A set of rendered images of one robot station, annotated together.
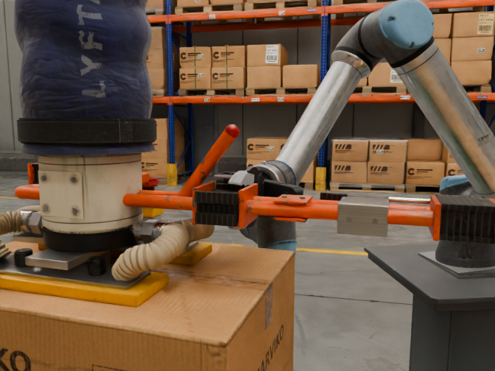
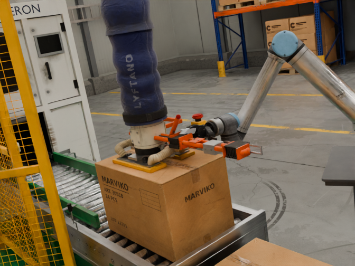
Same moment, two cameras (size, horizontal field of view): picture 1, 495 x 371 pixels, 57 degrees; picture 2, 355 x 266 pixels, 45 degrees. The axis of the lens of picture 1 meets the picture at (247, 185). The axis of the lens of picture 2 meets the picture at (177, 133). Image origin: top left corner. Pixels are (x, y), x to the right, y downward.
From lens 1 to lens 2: 1.43 m
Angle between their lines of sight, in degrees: 34
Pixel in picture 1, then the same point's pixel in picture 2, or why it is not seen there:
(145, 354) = (148, 186)
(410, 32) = (282, 49)
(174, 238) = (163, 152)
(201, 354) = (158, 187)
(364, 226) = (209, 151)
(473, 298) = (344, 180)
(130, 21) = (146, 81)
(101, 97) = (140, 107)
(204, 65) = not seen: outside the picture
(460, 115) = (323, 85)
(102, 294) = (143, 169)
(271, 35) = not seen: outside the picture
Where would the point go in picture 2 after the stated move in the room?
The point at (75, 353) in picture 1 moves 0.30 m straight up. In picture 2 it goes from (135, 184) to (123, 124)
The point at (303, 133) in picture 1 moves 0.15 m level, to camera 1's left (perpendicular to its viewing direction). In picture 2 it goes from (250, 96) to (224, 97)
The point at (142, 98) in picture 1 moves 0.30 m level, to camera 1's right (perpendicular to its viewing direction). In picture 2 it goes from (155, 104) to (209, 102)
